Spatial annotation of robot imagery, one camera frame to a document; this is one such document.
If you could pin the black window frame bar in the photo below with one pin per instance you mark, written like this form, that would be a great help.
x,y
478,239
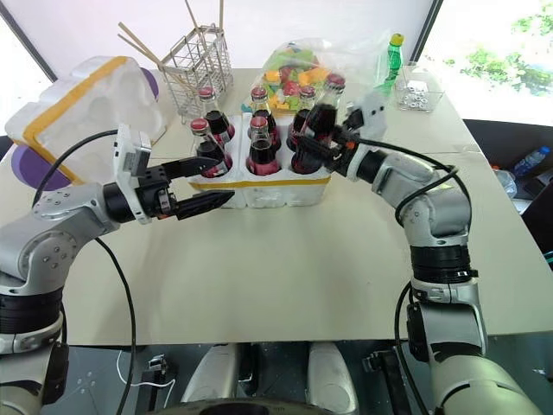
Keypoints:
x,y
30,45
425,32

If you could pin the green bottle yellow cap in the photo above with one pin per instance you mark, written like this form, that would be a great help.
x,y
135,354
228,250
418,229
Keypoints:
x,y
391,65

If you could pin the clear bag of colourful blocks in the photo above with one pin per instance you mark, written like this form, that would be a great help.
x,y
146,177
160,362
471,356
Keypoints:
x,y
294,65

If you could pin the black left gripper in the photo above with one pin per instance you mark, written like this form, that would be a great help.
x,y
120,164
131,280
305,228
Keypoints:
x,y
151,190

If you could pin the black side table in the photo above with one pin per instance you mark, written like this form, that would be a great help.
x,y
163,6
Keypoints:
x,y
535,225

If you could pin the clear box of metal nuts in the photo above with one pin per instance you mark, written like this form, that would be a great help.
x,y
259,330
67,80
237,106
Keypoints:
x,y
417,97

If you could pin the glass cola bottle red cap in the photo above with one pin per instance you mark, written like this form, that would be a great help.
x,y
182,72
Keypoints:
x,y
217,123
298,127
209,153
263,157
274,129
322,119

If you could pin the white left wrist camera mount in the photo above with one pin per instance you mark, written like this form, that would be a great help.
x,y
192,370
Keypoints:
x,y
123,151

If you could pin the blue label water bottle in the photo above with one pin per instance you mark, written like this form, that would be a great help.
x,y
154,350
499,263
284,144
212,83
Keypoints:
x,y
531,161

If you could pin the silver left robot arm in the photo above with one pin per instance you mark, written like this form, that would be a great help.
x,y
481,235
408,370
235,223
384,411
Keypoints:
x,y
52,207

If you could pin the silver rounded robot leg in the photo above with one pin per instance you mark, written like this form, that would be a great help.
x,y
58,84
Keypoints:
x,y
211,376
330,376

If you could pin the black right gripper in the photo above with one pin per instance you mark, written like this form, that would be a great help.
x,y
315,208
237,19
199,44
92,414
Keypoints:
x,y
343,149

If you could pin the white foam box yellow tape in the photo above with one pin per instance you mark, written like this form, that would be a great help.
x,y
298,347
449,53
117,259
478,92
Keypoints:
x,y
108,99

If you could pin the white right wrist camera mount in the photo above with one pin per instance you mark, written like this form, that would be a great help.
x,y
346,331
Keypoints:
x,y
371,114

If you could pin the wooden chopstick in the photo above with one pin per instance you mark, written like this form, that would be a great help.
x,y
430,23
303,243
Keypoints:
x,y
136,49
138,40
220,15
194,19

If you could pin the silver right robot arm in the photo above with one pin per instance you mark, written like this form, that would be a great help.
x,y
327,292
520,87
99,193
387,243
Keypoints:
x,y
436,212

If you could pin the white foam bottle crate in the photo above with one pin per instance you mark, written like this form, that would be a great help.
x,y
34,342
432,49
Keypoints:
x,y
268,190

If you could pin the purple round disc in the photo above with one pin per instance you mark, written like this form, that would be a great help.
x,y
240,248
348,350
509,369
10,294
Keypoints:
x,y
150,84
30,168

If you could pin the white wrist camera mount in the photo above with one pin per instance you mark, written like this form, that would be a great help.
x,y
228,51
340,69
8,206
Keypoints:
x,y
123,151
371,114

